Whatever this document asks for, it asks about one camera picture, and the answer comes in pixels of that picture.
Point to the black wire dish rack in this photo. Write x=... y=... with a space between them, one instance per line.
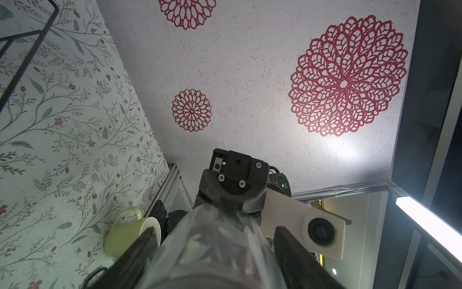
x=20 y=50

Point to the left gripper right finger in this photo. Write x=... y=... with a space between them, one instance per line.
x=298 y=266

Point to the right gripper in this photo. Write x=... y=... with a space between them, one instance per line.
x=234 y=180

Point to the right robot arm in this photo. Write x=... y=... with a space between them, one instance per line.
x=278 y=182

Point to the light green mug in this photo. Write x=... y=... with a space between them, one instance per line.
x=129 y=225

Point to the clear glass cup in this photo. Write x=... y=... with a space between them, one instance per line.
x=213 y=247

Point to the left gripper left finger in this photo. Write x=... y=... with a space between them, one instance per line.
x=128 y=269

